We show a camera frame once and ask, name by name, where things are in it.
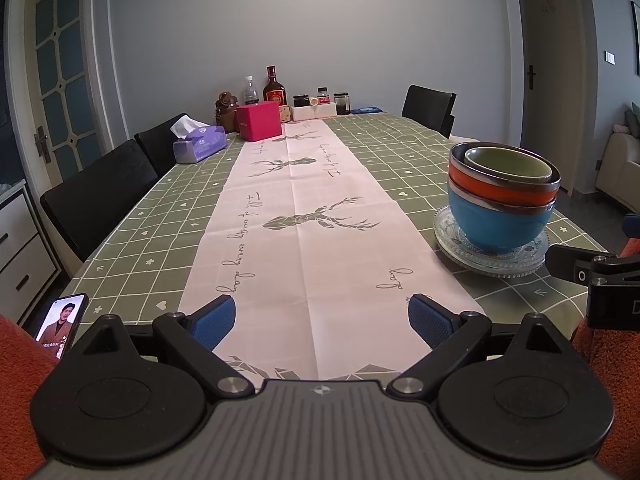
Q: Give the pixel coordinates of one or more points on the green checked tablecloth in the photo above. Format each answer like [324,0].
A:
[150,240]

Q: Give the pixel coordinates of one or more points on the white cabinet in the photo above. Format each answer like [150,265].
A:
[20,250]

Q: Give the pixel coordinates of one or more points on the green ceramic bowl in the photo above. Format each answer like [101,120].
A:
[500,165]

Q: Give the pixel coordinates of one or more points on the blue packet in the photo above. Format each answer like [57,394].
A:
[365,110]

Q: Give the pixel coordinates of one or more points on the orange steel bowl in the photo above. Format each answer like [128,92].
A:
[480,187]

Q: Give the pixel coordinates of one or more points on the grey cushion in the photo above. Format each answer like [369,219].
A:
[634,120]

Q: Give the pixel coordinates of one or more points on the brown liquor bottle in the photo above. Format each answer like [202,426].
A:
[275,95]

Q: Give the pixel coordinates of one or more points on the brown figurine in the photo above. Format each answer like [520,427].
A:
[226,112]

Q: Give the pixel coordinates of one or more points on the pink box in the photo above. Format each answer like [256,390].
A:
[259,122]

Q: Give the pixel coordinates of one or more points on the clear water bottle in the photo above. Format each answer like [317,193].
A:
[251,94]

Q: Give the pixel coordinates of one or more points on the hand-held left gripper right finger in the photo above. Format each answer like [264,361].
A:
[430,320]

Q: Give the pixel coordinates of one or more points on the glass jar with dark liquid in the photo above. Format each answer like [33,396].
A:
[341,104]

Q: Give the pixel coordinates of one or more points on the red label ink bottle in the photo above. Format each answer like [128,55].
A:
[322,95]

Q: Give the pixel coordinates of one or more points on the orange fleece clothing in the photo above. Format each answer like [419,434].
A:
[22,400]

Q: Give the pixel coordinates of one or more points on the smartphone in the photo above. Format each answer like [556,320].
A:
[62,325]

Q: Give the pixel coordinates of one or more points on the pink table runner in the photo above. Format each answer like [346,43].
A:
[300,270]

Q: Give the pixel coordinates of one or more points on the white box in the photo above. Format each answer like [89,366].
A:
[327,110]
[305,113]

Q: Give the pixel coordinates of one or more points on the wall switch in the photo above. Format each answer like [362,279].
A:
[610,57]

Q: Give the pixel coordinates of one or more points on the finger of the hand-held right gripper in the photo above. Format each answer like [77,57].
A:
[565,260]
[632,225]

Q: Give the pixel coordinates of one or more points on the purple tissue box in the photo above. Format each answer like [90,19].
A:
[200,147]

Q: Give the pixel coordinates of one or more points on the black chair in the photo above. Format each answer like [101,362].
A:
[95,200]
[157,145]
[427,107]

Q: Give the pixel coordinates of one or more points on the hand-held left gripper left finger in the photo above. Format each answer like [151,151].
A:
[215,322]

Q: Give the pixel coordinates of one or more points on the white door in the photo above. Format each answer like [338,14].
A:
[555,125]

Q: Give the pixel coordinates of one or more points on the glass pane door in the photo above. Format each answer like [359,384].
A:
[60,60]

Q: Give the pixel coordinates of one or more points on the large glass plate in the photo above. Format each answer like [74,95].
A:
[500,266]

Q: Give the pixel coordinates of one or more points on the blue steel bowl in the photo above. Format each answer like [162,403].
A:
[495,225]

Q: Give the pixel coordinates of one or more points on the beige sofa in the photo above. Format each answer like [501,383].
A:
[620,175]

